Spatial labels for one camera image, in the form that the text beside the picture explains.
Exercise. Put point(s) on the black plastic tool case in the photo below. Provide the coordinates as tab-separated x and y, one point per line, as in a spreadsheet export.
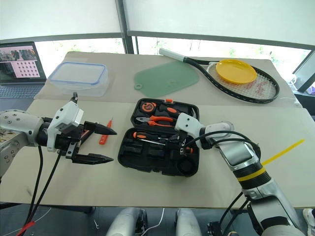
147	157

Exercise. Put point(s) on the red tape wrap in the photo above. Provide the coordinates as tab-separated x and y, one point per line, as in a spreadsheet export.
25	227

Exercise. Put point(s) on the grey robot leg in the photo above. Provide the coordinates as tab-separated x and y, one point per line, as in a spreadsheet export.
125	221
188	222

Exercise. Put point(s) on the black tennis racket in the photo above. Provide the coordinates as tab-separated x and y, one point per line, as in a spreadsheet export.
265	92

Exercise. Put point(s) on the dark window frame post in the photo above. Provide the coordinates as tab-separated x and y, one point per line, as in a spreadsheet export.
126	24

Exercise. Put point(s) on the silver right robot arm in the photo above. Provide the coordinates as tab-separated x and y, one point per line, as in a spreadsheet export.
242	152

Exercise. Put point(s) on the orange black tape measure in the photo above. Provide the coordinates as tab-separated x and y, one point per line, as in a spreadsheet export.
148	107

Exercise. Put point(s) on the green cutting board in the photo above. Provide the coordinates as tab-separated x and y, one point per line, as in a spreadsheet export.
167	77

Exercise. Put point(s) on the black laptop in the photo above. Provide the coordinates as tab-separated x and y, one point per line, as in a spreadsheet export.
19	61

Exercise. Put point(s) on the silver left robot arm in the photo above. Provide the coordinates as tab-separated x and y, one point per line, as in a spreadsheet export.
19	123

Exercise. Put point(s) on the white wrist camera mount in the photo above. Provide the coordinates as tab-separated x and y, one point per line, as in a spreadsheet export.
66	113
188	123

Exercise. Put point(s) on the orange tester pen screwdriver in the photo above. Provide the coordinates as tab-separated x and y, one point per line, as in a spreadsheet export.
104	134

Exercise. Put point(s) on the small orange black screwdriver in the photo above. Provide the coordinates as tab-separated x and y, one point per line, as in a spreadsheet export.
191	150

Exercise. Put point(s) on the orange case latch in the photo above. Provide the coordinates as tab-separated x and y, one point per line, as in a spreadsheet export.
168	100

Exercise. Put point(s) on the thick black orange screwdriver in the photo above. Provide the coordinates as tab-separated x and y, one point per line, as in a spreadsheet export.
169	110

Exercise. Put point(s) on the long shaft orange screwdriver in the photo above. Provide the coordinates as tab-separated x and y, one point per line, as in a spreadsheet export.
140	135

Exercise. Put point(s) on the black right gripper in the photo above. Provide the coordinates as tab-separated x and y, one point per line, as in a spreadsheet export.
182	143

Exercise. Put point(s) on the yellow zip tie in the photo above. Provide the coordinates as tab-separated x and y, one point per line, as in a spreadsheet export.
283	151

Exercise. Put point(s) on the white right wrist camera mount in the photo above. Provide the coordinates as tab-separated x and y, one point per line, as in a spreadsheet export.
188	123

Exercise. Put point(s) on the clear container with blue lid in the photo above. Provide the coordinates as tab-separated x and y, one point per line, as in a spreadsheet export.
78	76

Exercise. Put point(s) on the yellow plastic plate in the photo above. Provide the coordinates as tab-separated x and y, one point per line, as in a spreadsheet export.
236	71

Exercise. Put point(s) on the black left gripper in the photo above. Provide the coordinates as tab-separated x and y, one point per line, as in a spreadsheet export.
65	140

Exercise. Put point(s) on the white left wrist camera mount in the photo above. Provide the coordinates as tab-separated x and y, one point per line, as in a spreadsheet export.
66	113

